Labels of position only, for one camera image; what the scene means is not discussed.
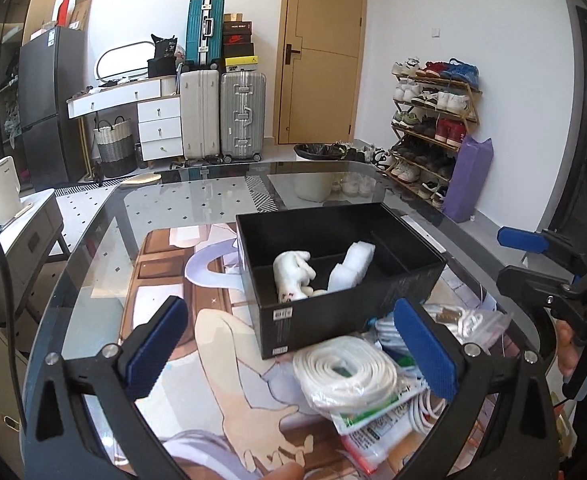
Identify bagged white braided rope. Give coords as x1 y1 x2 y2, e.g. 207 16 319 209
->
420 301 513 351

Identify white red medicine packet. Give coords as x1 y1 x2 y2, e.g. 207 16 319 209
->
341 415 425 479

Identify white foam block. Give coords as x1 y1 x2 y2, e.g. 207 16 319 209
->
327 242 376 292

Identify bagged white webbing roll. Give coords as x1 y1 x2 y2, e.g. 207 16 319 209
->
292 336 413 415

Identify black cardboard box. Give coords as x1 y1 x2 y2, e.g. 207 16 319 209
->
236 203 445 359

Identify white plush doll keychain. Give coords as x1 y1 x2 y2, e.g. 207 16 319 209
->
272 250 316 304

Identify green medicine packet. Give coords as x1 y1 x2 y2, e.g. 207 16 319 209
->
330 382 428 436

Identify person's right hand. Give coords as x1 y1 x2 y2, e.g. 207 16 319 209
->
555 321 579 378

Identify person's left hand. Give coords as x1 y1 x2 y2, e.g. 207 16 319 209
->
262 462 304 480

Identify purple bag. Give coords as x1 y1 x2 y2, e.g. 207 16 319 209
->
442 136 494 223

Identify anime print desk mat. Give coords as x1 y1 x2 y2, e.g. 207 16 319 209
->
85 221 525 480

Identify wooden shoe rack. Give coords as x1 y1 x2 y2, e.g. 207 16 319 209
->
387 58 481 209

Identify grey side cabinet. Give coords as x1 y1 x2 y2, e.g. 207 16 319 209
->
0 188 70 327

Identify white trash bin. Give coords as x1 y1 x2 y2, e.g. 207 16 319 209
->
293 143 347 203

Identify white electric kettle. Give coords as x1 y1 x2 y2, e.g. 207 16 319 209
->
0 156 22 226

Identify woven laundry basket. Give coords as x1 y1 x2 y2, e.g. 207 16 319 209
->
94 116 137 178

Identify wooden door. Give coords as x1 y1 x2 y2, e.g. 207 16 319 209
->
272 0 367 144

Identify silver suitcase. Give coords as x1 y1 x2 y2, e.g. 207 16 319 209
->
220 72 266 164

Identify white drawer cabinet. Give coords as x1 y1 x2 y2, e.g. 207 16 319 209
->
137 96 184 162

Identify white dressing desk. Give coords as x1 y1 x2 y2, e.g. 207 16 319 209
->
66 76 176 119

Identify stacked shoe boxes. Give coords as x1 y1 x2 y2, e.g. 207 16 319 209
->
223 13 258 73

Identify black refrigerator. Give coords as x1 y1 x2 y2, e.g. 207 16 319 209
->
18 26 86 191

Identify white suitcase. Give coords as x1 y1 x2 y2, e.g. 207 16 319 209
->
179 70 220 159

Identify teal suitcase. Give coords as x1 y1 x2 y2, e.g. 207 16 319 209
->
185 0 225 70

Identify black handbag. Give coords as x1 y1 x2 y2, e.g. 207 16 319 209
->
148 35 177 78

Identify black glass wardrobe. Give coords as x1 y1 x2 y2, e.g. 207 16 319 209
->
0 0 56 160

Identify black camera cable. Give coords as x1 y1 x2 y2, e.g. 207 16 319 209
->
0 204 28 430

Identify oval black frame mirror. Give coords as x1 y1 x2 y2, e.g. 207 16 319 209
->
94 40 154 82

